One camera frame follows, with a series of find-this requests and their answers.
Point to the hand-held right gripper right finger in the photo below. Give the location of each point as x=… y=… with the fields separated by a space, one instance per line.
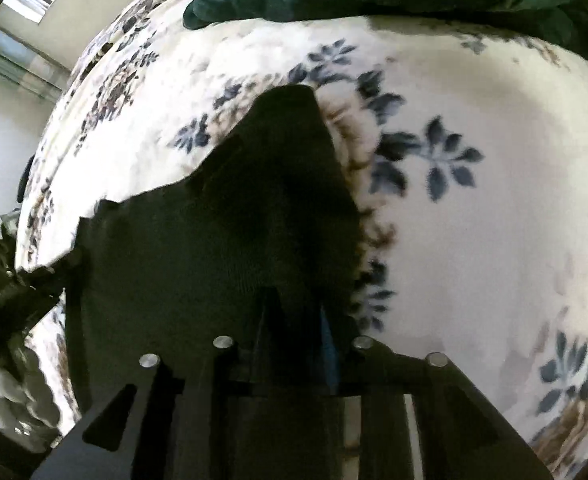
x=330 y=350

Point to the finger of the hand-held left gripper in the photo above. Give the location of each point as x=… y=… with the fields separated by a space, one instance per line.
x=48 y=275

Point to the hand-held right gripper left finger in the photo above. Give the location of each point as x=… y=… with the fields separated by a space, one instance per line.
x=270 y=332

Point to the dark striped sweater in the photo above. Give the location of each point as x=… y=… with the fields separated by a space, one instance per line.
x=223 y=235

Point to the person's left hand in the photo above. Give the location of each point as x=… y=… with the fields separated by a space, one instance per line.
x=13 y=400

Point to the floral bed blanket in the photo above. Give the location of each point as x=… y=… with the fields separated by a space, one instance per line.
x=474 y=260

